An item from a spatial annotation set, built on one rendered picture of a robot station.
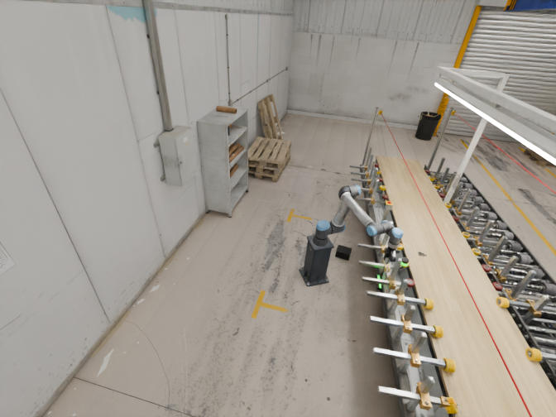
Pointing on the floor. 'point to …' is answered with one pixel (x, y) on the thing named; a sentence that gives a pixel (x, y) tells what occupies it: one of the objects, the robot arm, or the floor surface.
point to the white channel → (496, 107)
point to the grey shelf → (212, 141)
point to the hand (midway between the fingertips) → (386, 263)
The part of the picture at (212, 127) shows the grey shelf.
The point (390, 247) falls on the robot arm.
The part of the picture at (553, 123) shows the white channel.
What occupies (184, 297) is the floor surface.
